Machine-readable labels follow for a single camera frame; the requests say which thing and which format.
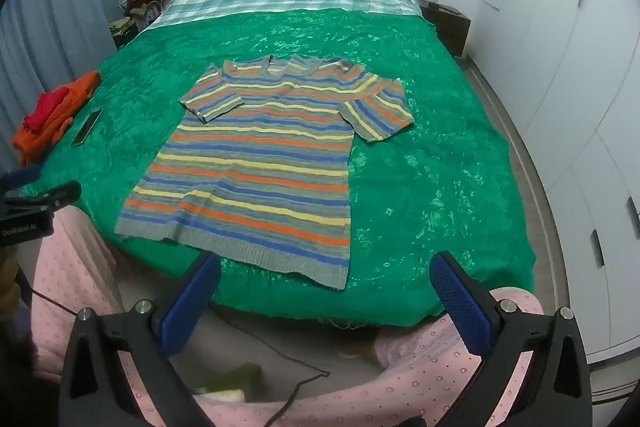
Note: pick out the dark smartphone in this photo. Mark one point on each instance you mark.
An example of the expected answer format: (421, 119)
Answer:
(87, 127)

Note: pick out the dark nightstand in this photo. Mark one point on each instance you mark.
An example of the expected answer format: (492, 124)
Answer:
(447, 24)

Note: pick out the person's foot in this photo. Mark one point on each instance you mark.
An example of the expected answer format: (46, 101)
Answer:
(357, 348)

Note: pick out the green white slipper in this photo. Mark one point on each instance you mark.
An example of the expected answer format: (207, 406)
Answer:
(235, 377)

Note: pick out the grey blue curtain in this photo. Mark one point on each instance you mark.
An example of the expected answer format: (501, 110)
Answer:
(65, 7)

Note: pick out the yellow green folded clothes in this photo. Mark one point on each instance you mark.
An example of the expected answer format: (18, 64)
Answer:
(122, 31)

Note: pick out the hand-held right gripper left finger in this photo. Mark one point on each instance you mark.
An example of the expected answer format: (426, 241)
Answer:
(187, 307)

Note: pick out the green floral bedspread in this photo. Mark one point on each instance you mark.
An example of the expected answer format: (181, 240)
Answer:
(440, 167)

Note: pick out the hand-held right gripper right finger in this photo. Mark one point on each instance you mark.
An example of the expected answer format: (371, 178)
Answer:
(462, 307)

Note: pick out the striped knit sweater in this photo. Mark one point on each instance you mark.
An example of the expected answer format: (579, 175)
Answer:
(250, 167)

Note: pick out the red cloth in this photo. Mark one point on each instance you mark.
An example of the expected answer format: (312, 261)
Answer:
(45, 109)

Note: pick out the orange fleece cloth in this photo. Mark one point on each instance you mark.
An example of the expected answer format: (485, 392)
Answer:
(62, 117)

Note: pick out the white wardrobe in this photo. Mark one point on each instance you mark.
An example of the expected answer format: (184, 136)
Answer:
(575, 82)

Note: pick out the person's left leg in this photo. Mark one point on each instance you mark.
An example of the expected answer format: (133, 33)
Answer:
(65, 277)

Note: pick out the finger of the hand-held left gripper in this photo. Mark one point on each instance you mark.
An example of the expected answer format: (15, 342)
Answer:
(55, 196)
(20, 177)

